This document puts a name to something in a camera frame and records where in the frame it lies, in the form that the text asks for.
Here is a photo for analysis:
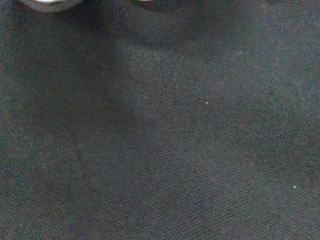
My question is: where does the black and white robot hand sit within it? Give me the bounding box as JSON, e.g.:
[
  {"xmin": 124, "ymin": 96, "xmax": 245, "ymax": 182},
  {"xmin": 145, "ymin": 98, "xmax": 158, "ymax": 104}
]
[{"xmin": 19, "ymin": 0, "xmax": 156, "ymax": 14}]

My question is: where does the black cloth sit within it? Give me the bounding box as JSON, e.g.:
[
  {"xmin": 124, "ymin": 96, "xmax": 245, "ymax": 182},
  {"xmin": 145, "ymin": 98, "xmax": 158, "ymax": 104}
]
[{"xmin": 0, "ymin": 0, "xmax": 320, "ymax": 240}]

